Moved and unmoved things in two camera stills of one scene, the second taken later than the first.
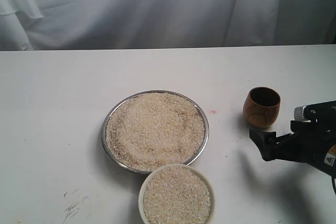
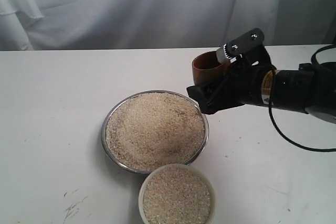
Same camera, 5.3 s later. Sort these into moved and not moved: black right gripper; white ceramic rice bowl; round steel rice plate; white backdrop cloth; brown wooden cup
Moved: black right gripper; brown wooden cup
Not moved: white backdrop cloth; round steel rice plate; white ceramic rice bowl
